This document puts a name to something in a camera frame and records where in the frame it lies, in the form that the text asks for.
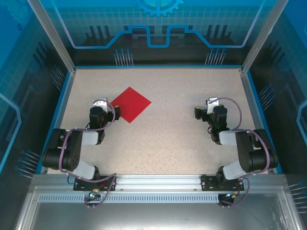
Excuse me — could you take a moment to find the red square paper sheet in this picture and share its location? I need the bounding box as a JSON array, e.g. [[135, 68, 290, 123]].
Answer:
[[110, 86, 153, 124]]

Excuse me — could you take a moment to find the steel sheet tray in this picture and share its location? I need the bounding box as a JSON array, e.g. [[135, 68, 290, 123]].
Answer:
[[13, 186, 299, 230]]

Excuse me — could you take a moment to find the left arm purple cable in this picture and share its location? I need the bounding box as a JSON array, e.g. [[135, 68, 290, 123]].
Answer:
[[58, 100, 118, 209]]

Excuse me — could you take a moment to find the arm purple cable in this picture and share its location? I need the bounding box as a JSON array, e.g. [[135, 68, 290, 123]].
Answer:
[[209, 97, 270, 209], [58, 100, 118, 209]]

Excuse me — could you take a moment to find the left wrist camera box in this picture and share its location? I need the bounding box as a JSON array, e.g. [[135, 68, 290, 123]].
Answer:
[[93, 97, 109, 112]]

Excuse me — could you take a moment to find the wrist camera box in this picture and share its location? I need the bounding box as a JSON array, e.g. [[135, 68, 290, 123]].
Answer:
[[93, 97, 109, 112], [207, 97, 223, 108]]

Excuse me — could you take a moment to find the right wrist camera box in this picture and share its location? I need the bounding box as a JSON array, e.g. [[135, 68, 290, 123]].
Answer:
[[207, 97, 223, 108]]

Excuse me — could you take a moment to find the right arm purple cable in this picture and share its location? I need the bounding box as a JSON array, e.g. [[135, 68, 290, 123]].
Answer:
[[209, 97, 270, 209]]

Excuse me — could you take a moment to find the blue edged side rail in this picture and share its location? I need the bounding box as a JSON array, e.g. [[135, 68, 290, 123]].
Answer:
[[239, 68, 283, 174], [39, 69, 76, 174]]

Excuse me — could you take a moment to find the aluminium extrusion rail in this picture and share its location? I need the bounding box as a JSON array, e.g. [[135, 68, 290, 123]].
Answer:
[[31, 174, 287, 192]]

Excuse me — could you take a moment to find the cable plug connector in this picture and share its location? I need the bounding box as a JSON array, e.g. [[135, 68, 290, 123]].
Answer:
[[86, 188, 101, 201], [224, 190, 241, 199]]

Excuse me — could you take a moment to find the slotted cable duct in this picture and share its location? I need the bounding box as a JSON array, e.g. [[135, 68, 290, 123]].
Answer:
[[37, 194, 220, 204]]

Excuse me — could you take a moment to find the aluminium frame post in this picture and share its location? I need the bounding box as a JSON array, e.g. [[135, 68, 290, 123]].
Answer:
[[241, 0, 290, 74], [25, 0, 77, 74]]

